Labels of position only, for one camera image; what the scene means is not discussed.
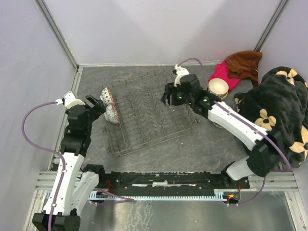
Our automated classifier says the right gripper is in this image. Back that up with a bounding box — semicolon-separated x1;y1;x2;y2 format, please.
159;82;193;107

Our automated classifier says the green diamond pattern bowl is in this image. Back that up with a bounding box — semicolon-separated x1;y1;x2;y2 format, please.
100;87;114;105

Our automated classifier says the red green dotted bowl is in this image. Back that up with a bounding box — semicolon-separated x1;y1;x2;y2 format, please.
104;103;120;124

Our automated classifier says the grey wire dish rack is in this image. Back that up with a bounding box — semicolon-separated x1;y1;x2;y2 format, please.
104;67;198;156

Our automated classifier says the red lattice pattern bowl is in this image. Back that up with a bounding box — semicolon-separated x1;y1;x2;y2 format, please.
207;78;229;98

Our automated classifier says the yellow dotted bowl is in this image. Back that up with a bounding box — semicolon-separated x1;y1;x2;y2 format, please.
206;87;228;100

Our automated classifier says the grey speckled bowl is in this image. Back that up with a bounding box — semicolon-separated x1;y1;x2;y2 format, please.
212;122;223;128

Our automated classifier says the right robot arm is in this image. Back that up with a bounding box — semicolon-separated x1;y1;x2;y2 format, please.
161;74;286;188

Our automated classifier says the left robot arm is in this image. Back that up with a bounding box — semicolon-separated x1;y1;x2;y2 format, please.
32;91;106;231

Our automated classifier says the pink cloth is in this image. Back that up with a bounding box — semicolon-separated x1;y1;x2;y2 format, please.
209;61;242;91

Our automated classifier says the brown cloth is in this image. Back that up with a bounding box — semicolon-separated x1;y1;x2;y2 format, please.
225;51;262;87

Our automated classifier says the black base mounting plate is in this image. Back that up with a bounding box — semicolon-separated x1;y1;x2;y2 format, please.
97;171;250;197

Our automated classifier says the black floral blanket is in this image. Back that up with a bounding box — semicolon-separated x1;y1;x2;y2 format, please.
234;66;308;168

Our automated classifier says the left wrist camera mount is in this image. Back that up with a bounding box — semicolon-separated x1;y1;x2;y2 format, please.
55;91;86;109

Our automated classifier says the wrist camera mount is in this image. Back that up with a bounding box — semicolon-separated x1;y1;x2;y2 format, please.
174;65;190;87
55;91;86;109

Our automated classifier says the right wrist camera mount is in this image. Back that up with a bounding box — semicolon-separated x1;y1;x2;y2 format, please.
174;65;190;87

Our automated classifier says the light blue cable duct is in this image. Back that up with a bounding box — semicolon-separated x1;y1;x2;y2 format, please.
88;191;240;203

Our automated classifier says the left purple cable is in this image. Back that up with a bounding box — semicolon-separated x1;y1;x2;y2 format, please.
21;101;134;231

